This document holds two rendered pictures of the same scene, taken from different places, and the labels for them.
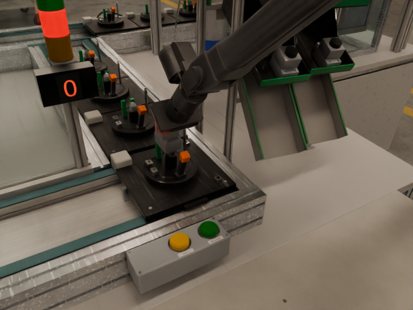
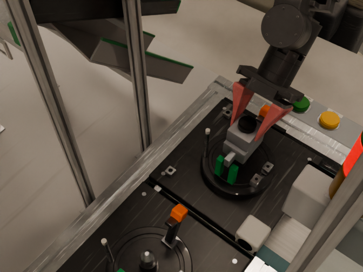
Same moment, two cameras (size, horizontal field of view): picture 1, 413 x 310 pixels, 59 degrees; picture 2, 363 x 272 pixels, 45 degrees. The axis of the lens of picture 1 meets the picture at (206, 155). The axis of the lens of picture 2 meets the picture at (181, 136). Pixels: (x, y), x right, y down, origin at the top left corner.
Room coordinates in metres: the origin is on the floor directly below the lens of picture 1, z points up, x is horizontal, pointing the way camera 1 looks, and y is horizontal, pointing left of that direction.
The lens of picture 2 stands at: (1.00, 0.45, 1.68)
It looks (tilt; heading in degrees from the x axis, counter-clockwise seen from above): 55 degrees down; 249
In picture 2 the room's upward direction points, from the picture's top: 1 degrees clockwise
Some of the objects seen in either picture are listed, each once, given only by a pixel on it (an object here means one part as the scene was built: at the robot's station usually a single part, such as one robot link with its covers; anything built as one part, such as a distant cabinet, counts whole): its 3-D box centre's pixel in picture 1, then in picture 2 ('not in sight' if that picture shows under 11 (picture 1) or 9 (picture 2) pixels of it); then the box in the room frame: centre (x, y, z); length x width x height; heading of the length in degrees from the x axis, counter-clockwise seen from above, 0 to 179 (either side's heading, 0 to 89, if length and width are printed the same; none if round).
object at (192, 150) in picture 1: (171, 174); (236, 169); (0.75, 0.09, 0.96); 0.24 x 0.24 x 0.02; 31
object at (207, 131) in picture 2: (184, 139); (206, 143); (0.80, 0.06, 1.03); 0.01 x 0.01 x 0.08
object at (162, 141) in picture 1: (165, 131); (241, 138); (0.76, 0.10, 1.08); 0.08 x 0.04 x 0.07; 32
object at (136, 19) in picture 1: (152, 10); not in sight; (2.16, 0.33, 1.01); 0.24 x 0.24 x 0.13; 31
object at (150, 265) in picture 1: (179, 252); (324, 129); (0.52, 0.05, 0.93); 0.21 x 0.07 x 0.06; 121
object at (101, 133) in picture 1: (133, 114); (148, 262); (0.97, 0.22, 1.01); 0.24 x 0.24 x 0.13; 31
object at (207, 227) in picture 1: (208, 230); (299, 104); (0.55, -0.01, 0.96); 0.04 x 0.04 x 0.02
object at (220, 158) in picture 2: not in sight; (219, 165); (0.79, 0.10, 1.01); 0.01 x 0.01 x 0.05; 31
